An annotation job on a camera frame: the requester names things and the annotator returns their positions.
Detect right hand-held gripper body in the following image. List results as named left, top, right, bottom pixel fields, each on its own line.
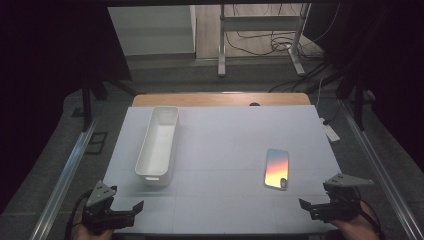
left=319, top=172, right=375, bottom=223

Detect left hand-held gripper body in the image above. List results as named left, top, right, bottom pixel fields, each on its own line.
left=82, top=180, right=134, bottom=235

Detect iridescent phone case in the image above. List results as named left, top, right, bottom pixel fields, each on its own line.
left=263, top=148, right=290, bottom=192

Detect white plastic storage bin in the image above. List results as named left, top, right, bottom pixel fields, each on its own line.
left=134, top=105, right=181, bottom=187

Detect person's left hand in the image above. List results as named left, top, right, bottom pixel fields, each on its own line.
left=71, top=227, right=114, bottom=240

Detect person's right hand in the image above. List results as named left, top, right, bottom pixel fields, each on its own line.
left=328, top=203, right=382, bottom=240

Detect white power strip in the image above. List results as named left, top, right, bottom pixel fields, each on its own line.
left=319, top=117, right=341, bottom=144

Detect black metal stand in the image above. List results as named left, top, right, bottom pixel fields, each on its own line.
left=71, top=74, right=138, bottom=133
left=334, top=59, right=378, bottom=132

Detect dark curtain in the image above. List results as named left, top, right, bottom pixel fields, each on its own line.
left=0, top=0, right=132, bottom=214
left=309, top=0, right=424, bottom=174

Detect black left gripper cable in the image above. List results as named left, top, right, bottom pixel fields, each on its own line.
left=64, top=189, right=93, bottom=240

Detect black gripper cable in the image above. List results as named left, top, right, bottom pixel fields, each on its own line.
left=64, top=189, right=93, bottom=240
left=353, top=186, right=384, bottom=240

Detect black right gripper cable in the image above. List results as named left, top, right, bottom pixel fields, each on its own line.
left=353, top=186, right=384, bottom=240

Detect aluminium floor rail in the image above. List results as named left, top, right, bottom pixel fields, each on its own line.
left=29, top=116, right=101, bottom=240
left=339, top=99, right=424, bottom=240

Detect tangle of floor cables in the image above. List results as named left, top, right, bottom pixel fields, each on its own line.
left=224, top=3, right=341, bottom=94

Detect grey metal desk frame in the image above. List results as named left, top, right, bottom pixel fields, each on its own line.
left=217, top=3, right=312, bottom=78

